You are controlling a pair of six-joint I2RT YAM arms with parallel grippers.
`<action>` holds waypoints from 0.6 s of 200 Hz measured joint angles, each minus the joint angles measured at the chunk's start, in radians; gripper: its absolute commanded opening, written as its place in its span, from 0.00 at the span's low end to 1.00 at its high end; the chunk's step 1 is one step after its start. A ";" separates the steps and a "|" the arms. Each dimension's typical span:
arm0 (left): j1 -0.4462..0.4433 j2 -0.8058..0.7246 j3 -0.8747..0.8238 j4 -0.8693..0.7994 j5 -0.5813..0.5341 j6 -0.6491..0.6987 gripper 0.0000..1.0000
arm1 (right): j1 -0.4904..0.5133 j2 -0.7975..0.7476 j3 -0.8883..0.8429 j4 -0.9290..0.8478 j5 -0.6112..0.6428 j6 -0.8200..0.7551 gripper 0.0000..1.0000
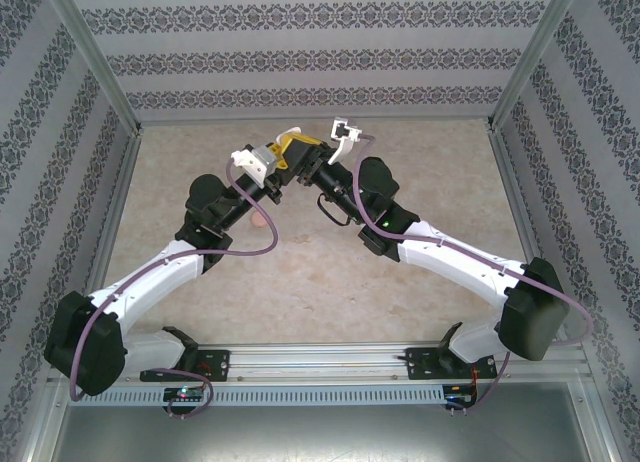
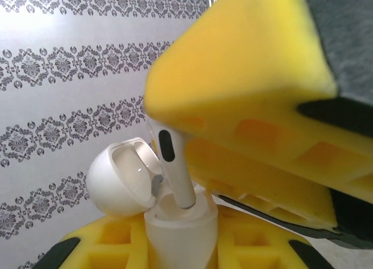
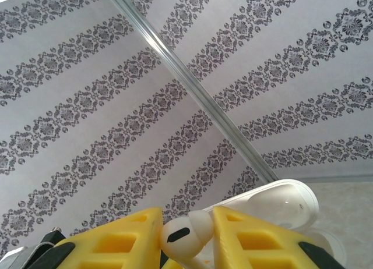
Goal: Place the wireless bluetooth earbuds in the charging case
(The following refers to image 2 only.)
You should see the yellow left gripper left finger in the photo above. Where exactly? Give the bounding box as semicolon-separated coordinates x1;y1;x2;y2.
31;213;152;269

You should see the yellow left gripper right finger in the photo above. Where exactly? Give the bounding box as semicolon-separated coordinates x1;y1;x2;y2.
215;203;336;269

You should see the white earbud charging case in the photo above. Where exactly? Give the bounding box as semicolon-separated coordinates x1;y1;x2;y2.
85;136;220;269

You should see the white wireless earbud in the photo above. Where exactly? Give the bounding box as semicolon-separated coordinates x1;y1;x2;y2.
149;119;196;211

